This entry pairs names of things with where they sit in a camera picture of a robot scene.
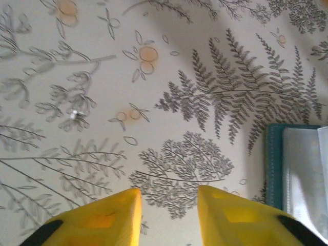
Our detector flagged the floral tablecloth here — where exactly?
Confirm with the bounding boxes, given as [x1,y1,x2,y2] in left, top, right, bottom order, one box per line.
[0,0,328,246]

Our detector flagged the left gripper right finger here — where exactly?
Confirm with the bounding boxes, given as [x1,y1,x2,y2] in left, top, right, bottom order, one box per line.
[197,184,328,246]

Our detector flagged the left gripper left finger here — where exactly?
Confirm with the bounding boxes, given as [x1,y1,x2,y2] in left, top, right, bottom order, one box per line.
[19,188,143,246]

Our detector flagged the teal card holder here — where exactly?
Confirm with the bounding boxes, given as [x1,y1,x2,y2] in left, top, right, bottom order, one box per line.
[263,123,328,233]

